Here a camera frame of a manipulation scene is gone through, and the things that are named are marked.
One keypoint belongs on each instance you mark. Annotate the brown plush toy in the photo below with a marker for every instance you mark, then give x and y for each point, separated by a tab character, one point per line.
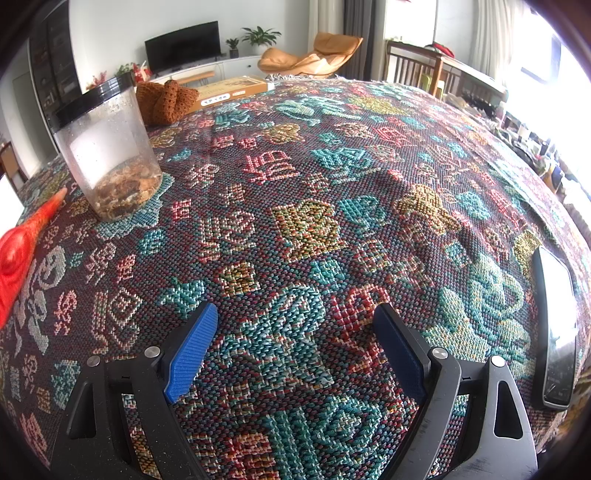
161	104

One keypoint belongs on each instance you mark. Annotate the window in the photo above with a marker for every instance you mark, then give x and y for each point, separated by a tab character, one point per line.
558	83

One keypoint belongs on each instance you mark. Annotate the dark glass cabinet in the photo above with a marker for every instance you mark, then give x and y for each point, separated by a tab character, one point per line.
55	60

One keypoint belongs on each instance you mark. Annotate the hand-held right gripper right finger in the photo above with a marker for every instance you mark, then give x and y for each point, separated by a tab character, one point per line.
399	350

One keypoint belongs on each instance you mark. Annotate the grey curtain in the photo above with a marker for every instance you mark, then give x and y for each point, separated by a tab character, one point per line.
360	23

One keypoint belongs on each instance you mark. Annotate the bushy potted plant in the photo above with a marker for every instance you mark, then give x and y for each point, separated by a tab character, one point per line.
125	69

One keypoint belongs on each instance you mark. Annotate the large potted plant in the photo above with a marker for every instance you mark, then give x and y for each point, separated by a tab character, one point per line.
261	36

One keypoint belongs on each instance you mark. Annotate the wooden stool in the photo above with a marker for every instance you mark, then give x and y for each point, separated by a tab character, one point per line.
194	75

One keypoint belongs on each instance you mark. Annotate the flat yellow box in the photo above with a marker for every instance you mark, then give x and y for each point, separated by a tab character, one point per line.
231	90

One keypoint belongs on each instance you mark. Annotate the orange lounge chair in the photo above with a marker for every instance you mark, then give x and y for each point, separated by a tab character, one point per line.
304	57

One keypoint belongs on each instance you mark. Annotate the red cloth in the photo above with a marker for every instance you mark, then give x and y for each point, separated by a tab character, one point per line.
441	48

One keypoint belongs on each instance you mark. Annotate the wooden dining chair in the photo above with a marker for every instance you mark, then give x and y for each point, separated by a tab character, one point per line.
415	69

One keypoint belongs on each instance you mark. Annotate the black smartphone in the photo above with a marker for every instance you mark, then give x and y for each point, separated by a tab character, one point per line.
556	332

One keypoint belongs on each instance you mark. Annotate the small potted plant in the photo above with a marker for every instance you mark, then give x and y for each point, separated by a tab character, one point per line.
232	46

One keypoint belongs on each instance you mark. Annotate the clear jar with black lid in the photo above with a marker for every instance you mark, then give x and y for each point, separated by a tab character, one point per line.
106	147

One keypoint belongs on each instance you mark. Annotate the white television cabinet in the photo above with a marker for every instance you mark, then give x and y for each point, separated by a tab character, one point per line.
240	67

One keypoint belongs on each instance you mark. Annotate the white storage box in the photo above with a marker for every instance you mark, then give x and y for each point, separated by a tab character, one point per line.
9	196

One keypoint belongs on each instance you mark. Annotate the red flower bouquet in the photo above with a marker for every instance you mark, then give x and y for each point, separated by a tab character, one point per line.
98	81

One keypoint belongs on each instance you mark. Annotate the orange fish plush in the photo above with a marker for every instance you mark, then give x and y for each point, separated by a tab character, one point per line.
14	258

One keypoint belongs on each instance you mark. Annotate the black television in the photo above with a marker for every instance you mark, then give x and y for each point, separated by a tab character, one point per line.
182	46

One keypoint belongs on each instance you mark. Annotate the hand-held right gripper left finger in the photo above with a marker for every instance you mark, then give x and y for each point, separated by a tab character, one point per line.
191	350

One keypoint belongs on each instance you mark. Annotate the white curtain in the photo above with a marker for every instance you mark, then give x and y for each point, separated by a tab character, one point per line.
498	37

